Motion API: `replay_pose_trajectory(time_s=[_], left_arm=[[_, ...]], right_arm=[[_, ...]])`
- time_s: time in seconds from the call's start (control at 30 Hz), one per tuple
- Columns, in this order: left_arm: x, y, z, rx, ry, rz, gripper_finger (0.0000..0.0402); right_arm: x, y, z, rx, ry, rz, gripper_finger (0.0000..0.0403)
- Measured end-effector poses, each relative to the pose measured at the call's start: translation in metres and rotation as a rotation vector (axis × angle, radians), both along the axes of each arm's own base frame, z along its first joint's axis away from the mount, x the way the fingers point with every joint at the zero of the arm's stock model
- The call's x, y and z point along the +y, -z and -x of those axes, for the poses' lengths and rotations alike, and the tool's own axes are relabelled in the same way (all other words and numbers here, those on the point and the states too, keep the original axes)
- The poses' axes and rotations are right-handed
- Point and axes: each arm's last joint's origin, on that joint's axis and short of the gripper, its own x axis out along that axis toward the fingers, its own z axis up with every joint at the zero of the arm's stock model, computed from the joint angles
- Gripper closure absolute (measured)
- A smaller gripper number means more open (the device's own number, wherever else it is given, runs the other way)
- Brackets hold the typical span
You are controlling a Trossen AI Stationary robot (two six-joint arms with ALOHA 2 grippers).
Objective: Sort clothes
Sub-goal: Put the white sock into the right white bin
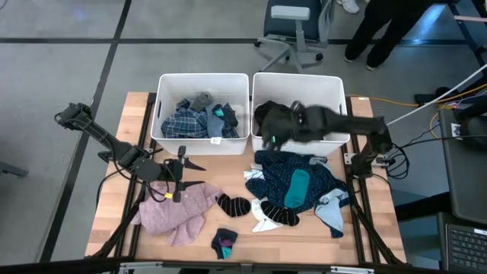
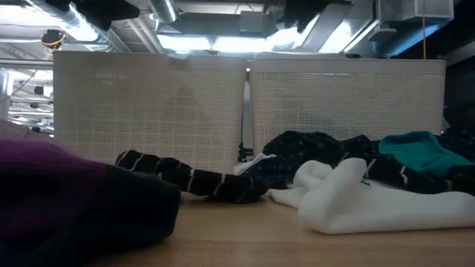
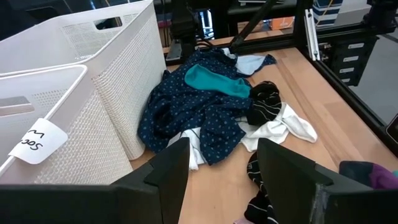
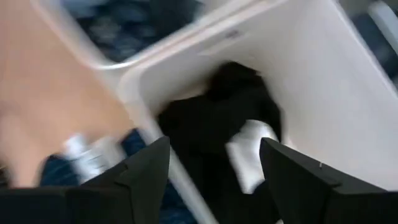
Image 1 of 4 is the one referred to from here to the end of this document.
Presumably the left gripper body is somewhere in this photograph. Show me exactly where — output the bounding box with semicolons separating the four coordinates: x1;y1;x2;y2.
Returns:
162;146;187;202

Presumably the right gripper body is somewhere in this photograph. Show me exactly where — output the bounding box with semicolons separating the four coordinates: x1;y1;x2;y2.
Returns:
266;108;305;151

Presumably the black garment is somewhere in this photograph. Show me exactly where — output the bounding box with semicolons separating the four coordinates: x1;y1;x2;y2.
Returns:
253;100;290;134

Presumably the pink knitted sweater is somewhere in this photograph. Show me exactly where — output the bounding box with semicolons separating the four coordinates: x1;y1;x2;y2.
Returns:
131;181;225;247

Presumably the blue plaid shirt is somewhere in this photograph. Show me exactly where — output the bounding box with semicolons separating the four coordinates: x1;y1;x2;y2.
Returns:
161;99;240;139

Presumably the blue-grey garment with tag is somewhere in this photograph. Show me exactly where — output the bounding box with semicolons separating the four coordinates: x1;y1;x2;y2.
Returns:
205;103;228;145

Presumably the black striped sock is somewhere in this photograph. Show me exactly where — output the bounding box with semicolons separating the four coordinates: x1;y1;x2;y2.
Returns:
260;200;301;227
216;193;252;218

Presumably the navy dotted garment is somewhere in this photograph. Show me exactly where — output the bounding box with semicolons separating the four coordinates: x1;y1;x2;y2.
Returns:
245;150;349;214

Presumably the dark sock with teal toe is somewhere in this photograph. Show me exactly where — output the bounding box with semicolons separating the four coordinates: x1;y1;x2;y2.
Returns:
213;103;240;129

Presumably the dark grey garment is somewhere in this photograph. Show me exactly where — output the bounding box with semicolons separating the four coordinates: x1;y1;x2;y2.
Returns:
189;92;214;113

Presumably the black purple teal sock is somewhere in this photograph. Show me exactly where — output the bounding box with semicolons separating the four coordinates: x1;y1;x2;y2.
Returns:
211;228;240;260

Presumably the light blue garment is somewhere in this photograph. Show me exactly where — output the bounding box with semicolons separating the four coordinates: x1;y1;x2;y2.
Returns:
314;188;350;239

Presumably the white perforated plastic bin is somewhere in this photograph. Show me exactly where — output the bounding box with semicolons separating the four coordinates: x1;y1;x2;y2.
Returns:
150;72;251;156
250;72;351;158

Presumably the grey office chair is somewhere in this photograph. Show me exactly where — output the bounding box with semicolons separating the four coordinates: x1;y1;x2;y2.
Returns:
253;0;338;74

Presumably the person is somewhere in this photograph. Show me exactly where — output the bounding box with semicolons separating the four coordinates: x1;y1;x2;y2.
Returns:
336;0;446;72

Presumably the grey furniture foot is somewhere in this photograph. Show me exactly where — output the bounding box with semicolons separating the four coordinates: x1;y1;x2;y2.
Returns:
0;161;30;178

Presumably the black laptop keyboard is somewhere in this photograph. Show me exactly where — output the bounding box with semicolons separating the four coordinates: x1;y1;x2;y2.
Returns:
436;211;487;273

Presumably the black metal table frame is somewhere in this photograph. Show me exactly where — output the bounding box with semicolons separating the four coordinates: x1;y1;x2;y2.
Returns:
0;91;487;274

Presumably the yellow cable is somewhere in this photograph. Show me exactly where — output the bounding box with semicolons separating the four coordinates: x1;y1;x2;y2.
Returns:
345;81;487;108

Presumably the white cable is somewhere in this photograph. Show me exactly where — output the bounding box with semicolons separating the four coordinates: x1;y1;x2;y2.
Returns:
376;62;487;131

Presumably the black table leg frame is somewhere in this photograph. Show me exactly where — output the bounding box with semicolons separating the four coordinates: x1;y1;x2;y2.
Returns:
447;0;487;65

